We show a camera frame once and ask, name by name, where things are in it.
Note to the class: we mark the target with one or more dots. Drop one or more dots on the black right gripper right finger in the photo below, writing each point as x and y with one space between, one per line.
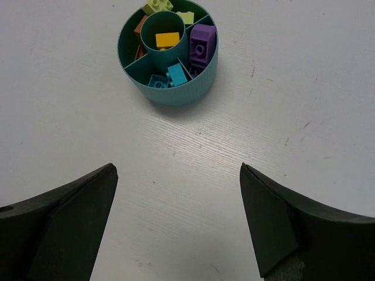
297 238

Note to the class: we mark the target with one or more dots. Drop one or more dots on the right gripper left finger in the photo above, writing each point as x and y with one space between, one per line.
56 235

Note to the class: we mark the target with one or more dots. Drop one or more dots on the blue lego brick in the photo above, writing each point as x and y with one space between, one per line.
159 82
176 75

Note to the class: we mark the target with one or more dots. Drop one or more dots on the brown lego plate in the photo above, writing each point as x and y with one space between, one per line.
141 50

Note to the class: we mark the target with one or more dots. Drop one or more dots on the purple sloped lego brick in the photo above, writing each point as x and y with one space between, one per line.
202 45

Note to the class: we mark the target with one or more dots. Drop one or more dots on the long orange yellow lego brick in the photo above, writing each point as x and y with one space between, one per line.
167 40

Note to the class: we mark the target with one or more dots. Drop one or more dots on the lime green lego brick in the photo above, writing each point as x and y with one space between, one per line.
153 6

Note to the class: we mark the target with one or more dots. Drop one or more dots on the teal round divided container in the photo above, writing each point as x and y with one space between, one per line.
157 61

